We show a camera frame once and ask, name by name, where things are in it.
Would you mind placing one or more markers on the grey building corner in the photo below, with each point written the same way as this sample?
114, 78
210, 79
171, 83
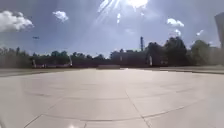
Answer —
220, 28

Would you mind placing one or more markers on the tall floodlight pole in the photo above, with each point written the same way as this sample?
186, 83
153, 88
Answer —
35, 43

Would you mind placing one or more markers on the row of dark trees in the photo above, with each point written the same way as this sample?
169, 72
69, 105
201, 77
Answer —
133, 57

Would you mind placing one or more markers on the pale stone slab plaza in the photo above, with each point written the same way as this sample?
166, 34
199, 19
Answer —
110, 96

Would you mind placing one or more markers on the low pale wall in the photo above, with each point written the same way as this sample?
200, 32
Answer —
108, 66

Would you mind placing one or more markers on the tall dark tower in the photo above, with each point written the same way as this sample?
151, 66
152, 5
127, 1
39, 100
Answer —
141, 43

